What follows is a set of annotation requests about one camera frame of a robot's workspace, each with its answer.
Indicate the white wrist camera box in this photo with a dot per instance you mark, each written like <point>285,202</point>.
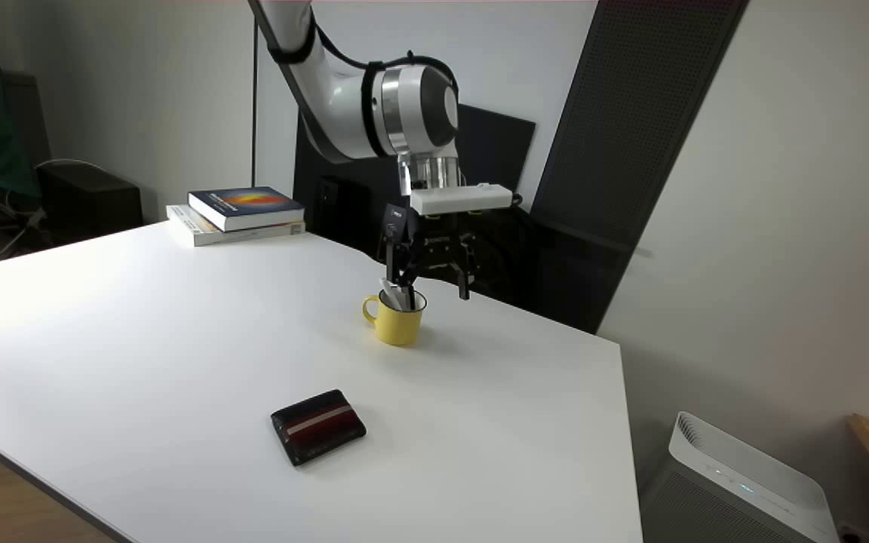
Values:
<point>457,202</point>

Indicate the black wallet with red stripe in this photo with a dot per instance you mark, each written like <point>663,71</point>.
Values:
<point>318,428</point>

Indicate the white bottom book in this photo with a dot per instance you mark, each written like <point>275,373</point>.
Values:
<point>194,232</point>

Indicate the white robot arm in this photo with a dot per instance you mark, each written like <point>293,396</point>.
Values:
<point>371,111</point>

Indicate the yellow mug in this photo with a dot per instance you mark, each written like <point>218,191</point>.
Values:
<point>394,326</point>

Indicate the dark blue top book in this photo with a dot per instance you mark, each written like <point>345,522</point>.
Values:
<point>245,206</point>

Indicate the black box on floor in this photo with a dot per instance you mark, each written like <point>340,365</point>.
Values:
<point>81,202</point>

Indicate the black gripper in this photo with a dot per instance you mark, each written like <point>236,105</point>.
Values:
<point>424,246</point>

